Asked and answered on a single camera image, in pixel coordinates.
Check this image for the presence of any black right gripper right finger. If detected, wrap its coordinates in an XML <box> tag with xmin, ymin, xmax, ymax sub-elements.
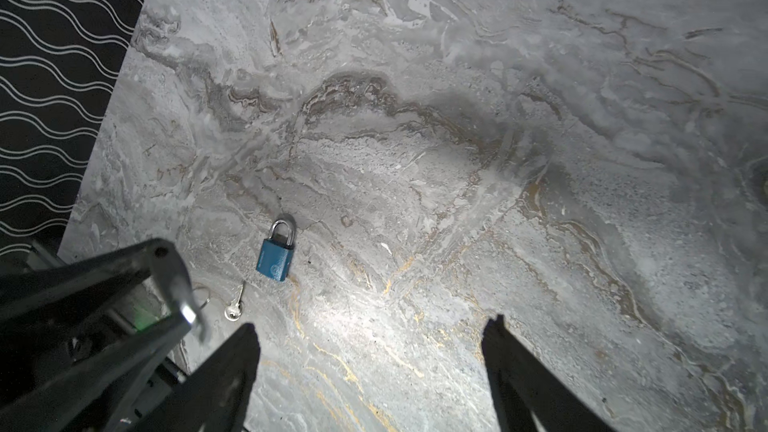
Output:
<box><xmin>481</xmin><ymin>315</ymin><xmax>612</xmax><ymax>431</ymax></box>

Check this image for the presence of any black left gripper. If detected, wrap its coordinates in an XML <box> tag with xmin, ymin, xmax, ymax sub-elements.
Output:
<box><xmin>1</xmin><ymin>238</ymin><xmax>195</xmax><ymax>431</ymax></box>

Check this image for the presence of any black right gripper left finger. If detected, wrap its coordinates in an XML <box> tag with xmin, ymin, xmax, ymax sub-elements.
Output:
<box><xmin>131</xmin><ymin>323</ymin><xmax>261</xmax><ymax>431</ymax></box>

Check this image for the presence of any silver key on table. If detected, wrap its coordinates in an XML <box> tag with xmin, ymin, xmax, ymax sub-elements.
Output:
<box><xmin>224</xmin><ymin>281</ymin><xmax>246</xmax><ymax>322</ymax></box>

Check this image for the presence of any blue padlock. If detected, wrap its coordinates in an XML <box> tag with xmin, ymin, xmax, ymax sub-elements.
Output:
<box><xmin>256</xmin><ymin>219</ymin><xmax>296</xmax><ymax>282</ymax></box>

